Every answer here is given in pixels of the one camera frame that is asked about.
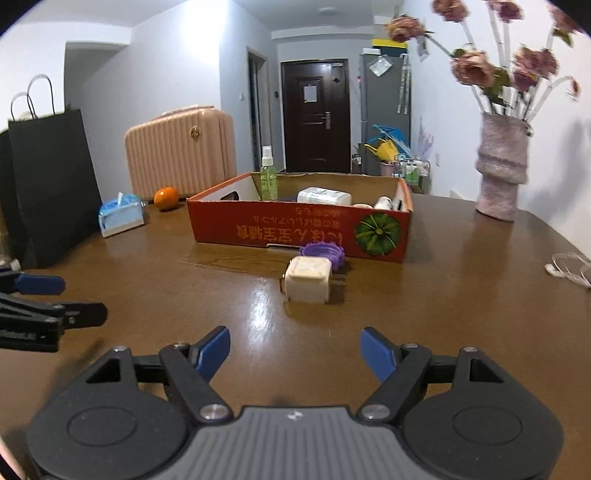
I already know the blue tissue box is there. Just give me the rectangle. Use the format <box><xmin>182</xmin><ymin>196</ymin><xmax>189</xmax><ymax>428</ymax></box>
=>
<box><xmin>98</xmin><ymin>192</ymin><xmax>144</xmax><ymax>238</ymax></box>

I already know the white earphone cable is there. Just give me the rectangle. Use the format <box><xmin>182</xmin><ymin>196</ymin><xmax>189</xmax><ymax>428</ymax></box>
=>
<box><xmin>543</xmin><ymin>251</ymin><xmax>591</xmax><ymax>291</ymax></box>

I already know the black paper bag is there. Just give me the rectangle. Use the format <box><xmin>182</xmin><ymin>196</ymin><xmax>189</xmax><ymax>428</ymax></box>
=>
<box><xmin>1</xmin><ymin>91</ymin><xmax>101</xmax><ymax>269</ymax></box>

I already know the pink suitcase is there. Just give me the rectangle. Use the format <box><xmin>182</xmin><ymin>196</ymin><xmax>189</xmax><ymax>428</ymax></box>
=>
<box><xmin>124</xmin><ymin>105</ymin><xmax>236</xmax><ymax>200</ymax></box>

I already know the pink textured vase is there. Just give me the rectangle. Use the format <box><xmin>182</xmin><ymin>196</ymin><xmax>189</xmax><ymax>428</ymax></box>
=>
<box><xmin>476</xmin><ymin>113</ymin><xmax>530</xmax><ymax>222</ymax></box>

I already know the beige plug adapter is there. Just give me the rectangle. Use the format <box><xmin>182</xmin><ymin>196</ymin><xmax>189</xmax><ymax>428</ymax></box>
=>
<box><xmin>280</xmin><ymin>256</ymin><xmax>346</xmax><ymax>304</ymax></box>

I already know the dark entrance door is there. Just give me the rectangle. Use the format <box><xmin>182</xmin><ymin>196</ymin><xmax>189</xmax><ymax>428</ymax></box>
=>
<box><xmin>281</xmin><ymin>59</ymin><xmax>351</xmax><ymax>174</ymax></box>

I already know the wire shelf rack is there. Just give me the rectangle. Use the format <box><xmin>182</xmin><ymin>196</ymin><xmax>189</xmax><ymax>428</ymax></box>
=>
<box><xmin>394</xmin><ymin>155</ymin><xmax>431</xmax><ymax>195</ymax></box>

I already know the green spray bottle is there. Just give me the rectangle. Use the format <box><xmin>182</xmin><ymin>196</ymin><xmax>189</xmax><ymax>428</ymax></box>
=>
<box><xmin>259</xmin><ymin>146</ymin><xmax>279</xmax><ymax>201</ymax></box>

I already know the orange fruit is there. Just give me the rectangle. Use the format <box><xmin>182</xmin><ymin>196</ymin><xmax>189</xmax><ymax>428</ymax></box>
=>
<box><xmin>153</xmin><ymin>187</ymin><xmax>179</xmax><ymax>212</ymax></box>

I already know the yellow box on refrigerator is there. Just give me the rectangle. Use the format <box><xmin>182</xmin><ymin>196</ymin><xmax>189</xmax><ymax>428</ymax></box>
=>
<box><xmin>372</xmin><ymin>38</ymin><xmax>408</xmax><ymax>56</ymax></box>

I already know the yellow blue bags pile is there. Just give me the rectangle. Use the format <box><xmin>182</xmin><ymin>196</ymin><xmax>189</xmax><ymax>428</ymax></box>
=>
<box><xmin>363</xmin><ymin>124</ymin><xmax>413</xmax><ymax>164</ymax></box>

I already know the red cardboard box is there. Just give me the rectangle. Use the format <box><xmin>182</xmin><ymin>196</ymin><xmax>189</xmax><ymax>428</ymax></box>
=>
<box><xmin>187</xmin><ymin>172</ymin><xmax>414</xmax><ymax>262</ymax></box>

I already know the white plastic bottle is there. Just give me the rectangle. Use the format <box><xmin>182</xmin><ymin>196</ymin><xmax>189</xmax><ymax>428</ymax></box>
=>
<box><xmin>297</xmin><ymin>187</ymin><xmax>352</xmax><ymax>206</ymax></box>

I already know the purple ridged cap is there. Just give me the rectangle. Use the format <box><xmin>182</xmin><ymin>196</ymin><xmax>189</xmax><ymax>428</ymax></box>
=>
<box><xmin>300</xmin><ymin>242</ymin><xmax>346</xmax><ymax>272</ymax></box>

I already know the grey refrigerator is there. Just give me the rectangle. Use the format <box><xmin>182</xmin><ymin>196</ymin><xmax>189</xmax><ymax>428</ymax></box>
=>
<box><xmin>360</xmin><ymin>48</ymin><xmax>412</xmax><ymax>176</ymax></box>

